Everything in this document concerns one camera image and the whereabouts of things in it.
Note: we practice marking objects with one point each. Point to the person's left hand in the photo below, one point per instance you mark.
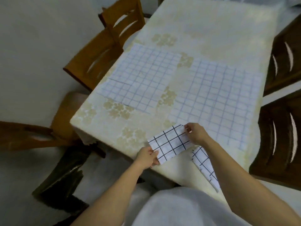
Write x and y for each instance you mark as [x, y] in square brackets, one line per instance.
[147, 157]

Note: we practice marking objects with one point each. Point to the person's right forearm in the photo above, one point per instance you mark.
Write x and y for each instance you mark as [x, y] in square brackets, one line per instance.
[247, 185]

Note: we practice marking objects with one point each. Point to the person's right hand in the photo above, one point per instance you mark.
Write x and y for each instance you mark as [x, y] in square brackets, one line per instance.
[198, 134]

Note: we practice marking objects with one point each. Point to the person's left forearm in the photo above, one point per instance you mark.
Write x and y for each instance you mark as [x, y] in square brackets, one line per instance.
[110, 195]

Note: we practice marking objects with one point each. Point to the earlier checked cloth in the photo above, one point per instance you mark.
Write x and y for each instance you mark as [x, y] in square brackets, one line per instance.
[204, 164]

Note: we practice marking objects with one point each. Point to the table with cream floral tablecloth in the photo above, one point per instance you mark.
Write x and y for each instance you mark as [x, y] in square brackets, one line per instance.
[211, 28]

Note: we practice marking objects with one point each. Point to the wooden dining chair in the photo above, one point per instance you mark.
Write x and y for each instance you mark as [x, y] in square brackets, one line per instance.
[282, 143]
[117, 7]
[281, 63]
[14, 134]
[78, 68]

